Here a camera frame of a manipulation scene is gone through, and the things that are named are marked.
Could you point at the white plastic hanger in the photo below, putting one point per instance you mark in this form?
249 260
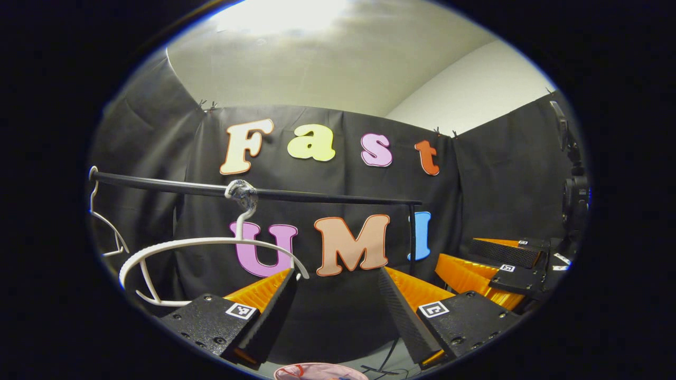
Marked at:
112 228

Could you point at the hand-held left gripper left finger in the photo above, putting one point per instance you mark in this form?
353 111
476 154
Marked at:
274 316

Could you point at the black clothes rack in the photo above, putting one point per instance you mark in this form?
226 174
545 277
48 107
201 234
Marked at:
327 197

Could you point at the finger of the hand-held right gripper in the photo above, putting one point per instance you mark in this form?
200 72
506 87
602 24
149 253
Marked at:
507 254
517 277

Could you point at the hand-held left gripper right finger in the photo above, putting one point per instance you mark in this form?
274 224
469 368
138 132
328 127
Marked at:
404 316

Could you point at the white hanger with taped hook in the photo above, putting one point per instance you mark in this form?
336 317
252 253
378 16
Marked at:
200 241

